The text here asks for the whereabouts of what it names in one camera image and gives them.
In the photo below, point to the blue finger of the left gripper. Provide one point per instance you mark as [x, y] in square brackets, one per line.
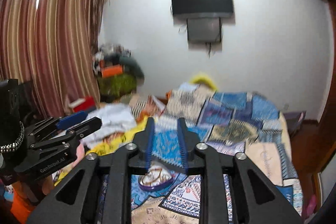
[71, 120]
[85, 128]

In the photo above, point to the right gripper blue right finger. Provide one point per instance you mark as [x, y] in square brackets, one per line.
[182, 134]

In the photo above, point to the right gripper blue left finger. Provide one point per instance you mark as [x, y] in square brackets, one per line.
[150, 131]

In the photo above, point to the red and white box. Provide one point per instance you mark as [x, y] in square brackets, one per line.
[86, 104]

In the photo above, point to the striped orange pillow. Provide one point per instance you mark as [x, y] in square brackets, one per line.
[149, 106]

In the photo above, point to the white crumpled cloth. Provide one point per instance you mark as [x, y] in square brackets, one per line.
[115, 117]

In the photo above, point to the yellow printed cloth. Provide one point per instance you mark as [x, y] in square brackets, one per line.
[101, 149]

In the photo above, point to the green patterned cloth stand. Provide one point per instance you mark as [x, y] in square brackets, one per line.
[112, 88]

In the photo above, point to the blue patchwork bedspread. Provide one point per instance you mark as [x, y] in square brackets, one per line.
[240, 168]

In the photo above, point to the yellow plush item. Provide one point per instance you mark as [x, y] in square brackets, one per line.
[204, 79]

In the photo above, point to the orange box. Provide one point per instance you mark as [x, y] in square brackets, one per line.
[112, 71]

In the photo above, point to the pile of clothes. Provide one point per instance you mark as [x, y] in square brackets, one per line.
[115, 54]

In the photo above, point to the striped red curtain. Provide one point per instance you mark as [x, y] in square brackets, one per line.
[50, 43]

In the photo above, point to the small black wall monitor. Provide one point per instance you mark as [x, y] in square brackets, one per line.
[204, 30]

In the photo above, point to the black wall television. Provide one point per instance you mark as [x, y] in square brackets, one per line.
[202, 8]

